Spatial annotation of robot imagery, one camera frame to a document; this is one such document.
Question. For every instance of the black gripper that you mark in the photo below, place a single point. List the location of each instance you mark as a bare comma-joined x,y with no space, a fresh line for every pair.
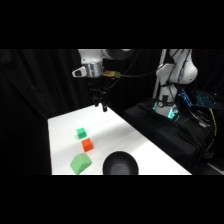
97,87

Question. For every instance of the small green cube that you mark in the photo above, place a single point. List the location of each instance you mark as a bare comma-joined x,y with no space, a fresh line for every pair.
81,133

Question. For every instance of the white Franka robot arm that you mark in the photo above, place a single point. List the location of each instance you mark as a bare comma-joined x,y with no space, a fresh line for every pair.
175,71

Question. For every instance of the large light green block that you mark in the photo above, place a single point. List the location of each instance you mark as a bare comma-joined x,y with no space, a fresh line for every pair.
80,163

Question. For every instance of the red orange cube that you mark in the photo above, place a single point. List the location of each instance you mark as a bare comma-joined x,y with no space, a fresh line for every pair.
87,145

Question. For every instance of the black bowl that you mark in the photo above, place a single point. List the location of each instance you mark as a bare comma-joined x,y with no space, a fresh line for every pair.
120,164

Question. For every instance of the black cloth-covered robot stand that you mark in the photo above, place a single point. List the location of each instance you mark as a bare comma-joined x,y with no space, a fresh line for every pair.
166,136

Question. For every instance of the black curtain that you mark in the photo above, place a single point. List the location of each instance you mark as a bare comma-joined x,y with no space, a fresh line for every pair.
26,100

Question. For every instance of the blue backlit keyboard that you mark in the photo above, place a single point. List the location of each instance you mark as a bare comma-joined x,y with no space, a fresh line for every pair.
207,98

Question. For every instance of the wrist camera with yellow tint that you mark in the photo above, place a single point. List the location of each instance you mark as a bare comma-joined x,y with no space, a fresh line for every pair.
111,74

